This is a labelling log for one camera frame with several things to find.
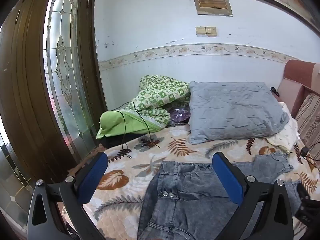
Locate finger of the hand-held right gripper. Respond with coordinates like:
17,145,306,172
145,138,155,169
296,180,320,227

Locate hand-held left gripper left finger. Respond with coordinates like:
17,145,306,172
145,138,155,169
27,152,108,240

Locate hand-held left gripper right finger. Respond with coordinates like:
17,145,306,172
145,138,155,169
212,152,293,240

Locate grey-blue denim pants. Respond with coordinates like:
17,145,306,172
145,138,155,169
137,152,303,240

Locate grey quilted pillow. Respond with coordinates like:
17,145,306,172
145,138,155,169
188,81,290,145

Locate leaf-print blanket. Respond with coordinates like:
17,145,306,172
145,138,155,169
56,102,320,240

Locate white floral pillow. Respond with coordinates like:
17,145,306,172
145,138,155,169
266,102,300,153

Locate purple plastic bag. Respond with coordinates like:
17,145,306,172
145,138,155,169
170,106,191,124

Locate striped floral cushion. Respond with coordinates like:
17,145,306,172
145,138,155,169
295,92,320,160

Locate green checkered quilt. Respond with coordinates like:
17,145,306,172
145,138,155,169
96,75,192,139

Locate pink padded headboard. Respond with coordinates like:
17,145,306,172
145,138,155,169
277,59,320,118

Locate wooden door with leaded glass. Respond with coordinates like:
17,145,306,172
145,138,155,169
0,0,108,230

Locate dark adapter cable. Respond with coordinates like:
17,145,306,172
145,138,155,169
304,142,320,170

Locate thin black cable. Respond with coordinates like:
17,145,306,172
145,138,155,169
111,102,160,159

